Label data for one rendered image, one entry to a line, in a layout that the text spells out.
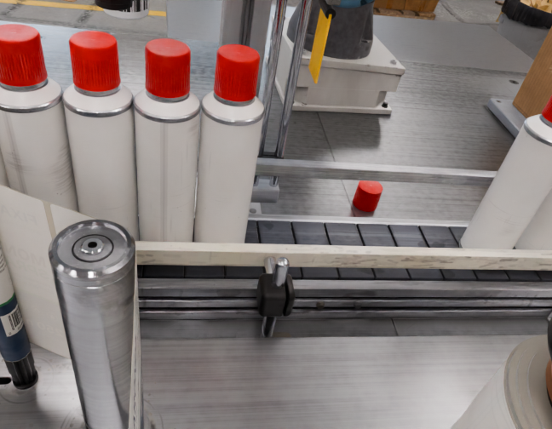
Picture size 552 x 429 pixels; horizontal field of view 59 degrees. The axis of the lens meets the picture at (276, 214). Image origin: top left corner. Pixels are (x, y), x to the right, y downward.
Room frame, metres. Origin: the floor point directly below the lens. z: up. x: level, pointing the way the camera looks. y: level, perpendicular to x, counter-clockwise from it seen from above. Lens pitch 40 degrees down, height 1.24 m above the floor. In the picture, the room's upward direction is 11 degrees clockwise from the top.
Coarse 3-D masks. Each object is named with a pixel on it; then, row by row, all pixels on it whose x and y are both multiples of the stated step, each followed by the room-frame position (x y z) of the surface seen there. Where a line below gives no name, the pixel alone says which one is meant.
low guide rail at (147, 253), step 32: (160, 256) 0.30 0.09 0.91; (192, 256) 0.31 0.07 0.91; (224, 256) 0.32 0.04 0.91; (256, 256) 0.32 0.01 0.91; (288, 256) 0.33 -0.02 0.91; (320, 256) 0.34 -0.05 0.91; (352, 256) 0.35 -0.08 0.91; (384, 256) 0.35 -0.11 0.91; (416, 256) 0.36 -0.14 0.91; (448, 256) 0.37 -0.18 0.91; (480, 256) 0.38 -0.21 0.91; (512, 256) 0.39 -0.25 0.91; (544, 256) 0.40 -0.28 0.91
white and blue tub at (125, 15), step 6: (138, 0) 0.75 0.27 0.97; (144, 0) 0.76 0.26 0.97; (132, 6) 0.74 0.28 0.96; (138, 6) 0.75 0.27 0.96; (144, 6) 0.76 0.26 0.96; (108, 12) 0.74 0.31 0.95; (114, 12) 0.74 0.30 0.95; (120, 12) 0.74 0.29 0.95; (126, 12) 0.74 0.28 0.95; (132, 12) 0.74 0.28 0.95; (138, 12) 0.75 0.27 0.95; (144, 12) 0.76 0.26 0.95; (120, 18) 0.74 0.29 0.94; (126, 18) 0.74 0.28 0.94; (132, 18) 0.74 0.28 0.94; (138, 18) 0.75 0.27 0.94
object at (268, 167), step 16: (272, 160) 0.41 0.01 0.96; (288, 160) 0.41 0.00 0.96; (304, 160) 0.42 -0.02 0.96; (288, 176) 0.40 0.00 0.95; (304, 176) 0.41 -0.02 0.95; (320, 176) 0.41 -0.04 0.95; (336, 176) 0.41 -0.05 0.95; (352, 176) 0.42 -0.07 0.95; (368, 176) 0.42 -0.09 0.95; (384, 176) 0.43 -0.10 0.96; (400, 176) 0.43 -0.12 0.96; (416, 176) 0.44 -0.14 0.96; (432, 176) 0.44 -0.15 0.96; (448, 176) 0.44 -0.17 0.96; (464, 176) 0.45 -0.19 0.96; (480, 176) 0.45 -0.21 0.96
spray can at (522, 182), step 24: (528, 120) 0.43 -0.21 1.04; (528, 144) 0.41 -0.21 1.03; (504, 168) 0.42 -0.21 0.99; (528, 168) 0.41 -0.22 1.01; (504, 192) 0.41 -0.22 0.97; (528, 192) 0.40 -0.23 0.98; (480, 216) 0.42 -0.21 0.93; (504, 216) 0.40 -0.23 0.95; (528, 216) 0.41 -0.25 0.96; (480, 240) 0.41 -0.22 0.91; (504, 240) 0.40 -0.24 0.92
